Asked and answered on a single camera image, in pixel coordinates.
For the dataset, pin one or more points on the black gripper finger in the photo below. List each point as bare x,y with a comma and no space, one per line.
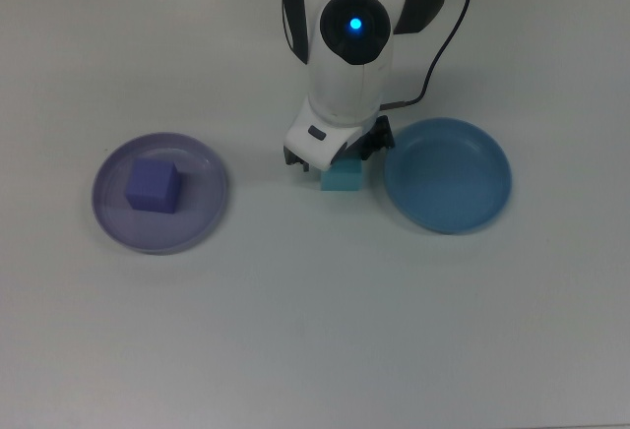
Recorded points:
296,161
379,136

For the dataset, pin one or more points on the teal cube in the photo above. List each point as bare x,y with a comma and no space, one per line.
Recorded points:
344,178

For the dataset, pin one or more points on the purple cube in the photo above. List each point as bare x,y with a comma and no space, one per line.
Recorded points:
152,185

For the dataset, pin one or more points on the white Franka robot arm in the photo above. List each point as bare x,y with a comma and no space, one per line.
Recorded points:
344,75

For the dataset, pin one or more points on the blue plate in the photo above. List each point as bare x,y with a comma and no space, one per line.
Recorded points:
448,178

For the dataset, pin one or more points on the purple plate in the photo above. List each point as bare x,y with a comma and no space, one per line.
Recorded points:
157,232

